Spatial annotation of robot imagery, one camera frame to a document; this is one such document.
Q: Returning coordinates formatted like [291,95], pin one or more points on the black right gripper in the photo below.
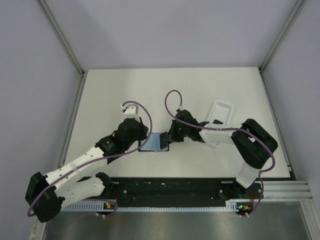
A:
[172,136]

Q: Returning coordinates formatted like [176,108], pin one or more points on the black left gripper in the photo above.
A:
[143,130]

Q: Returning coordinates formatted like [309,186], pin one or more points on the black credit card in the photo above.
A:
[163,137]

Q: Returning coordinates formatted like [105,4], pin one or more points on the black leather card holder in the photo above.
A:
[153,144]

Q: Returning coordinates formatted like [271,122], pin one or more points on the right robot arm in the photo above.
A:
[253,142]

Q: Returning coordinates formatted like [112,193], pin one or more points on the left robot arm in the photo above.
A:
[45,193]

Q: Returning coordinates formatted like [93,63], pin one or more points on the black card with gold print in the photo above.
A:
[218,122]

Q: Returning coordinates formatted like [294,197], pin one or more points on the white plastic basket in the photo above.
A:
[222,111]

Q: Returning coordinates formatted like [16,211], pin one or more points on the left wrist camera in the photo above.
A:
[130,111]

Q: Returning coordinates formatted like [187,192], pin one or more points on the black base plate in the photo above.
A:
[179,192]

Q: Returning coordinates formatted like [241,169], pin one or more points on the aluminium frame rail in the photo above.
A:
[287,191]

